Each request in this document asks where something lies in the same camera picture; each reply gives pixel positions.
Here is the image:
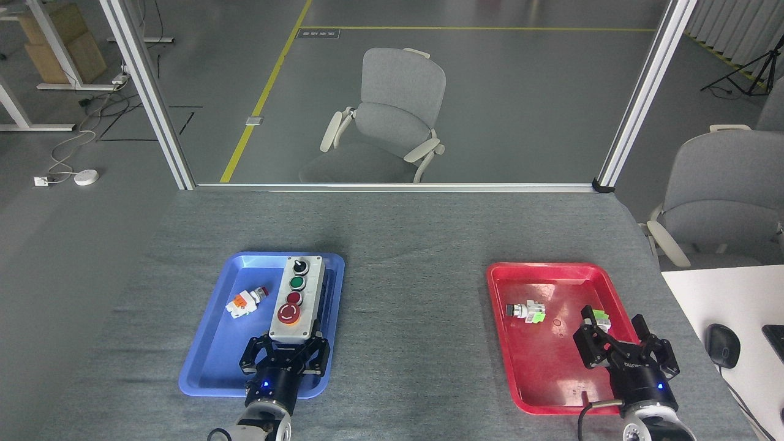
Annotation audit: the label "silver aluminium post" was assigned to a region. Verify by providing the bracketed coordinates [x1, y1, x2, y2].
[99, 0, 197, 190]
[593, 0, 699, 192]

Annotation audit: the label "white desk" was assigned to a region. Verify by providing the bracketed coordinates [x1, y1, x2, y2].
[660, 265, 784, 441]

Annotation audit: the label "silver aluminium rail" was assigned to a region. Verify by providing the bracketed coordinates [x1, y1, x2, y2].
[195, 183, 598, 194]

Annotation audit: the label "white pleated curtain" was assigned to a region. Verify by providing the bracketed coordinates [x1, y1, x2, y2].
[685, 0, 784, 65]

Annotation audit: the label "white control box with buttons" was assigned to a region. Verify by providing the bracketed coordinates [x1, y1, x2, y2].
[268, 255, 325, 344]

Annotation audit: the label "grey office chair back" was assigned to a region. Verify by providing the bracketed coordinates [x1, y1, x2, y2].
[755, 77, 784, 132]

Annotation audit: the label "black computer mouse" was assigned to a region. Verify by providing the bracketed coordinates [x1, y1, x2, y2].
[704, 323, 741, 369]

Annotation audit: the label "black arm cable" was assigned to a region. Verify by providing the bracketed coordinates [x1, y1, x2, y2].
[578, 399, 624, 441]

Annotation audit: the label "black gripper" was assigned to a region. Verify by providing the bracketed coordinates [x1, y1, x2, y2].
[573, 305, 680, 416]
[239, 333, 331, 413]

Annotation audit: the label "red push button orange block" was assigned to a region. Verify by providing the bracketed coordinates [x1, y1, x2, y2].
[225, 286, 270, 319]

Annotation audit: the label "black tripod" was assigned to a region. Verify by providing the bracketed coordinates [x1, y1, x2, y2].
[700, 37, 784, 99]

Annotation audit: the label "black keyboard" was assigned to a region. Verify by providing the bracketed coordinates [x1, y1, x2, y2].
[761, 325, 784, 362]

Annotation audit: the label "grey office chair white arms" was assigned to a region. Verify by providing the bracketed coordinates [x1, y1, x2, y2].
[640, 124, 784, 270]
[298, 48, 447, 184]

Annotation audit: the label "black mouse cable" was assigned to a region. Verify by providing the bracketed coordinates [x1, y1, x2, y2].
[718, 366, 767, 441]

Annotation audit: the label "cardboard box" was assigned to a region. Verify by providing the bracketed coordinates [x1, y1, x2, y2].
[24, 31, 108, 85]
[17, 2, 88, 47]

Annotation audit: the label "red plastic tray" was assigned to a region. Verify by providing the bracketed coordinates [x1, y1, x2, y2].
[486, 262, 665, 416]

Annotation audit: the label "blue plastic tray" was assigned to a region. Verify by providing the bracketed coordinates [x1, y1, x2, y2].
[179, 252, 345, 399]

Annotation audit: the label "black push button green block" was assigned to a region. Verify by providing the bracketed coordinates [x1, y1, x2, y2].
[506, 300, 546, 325]

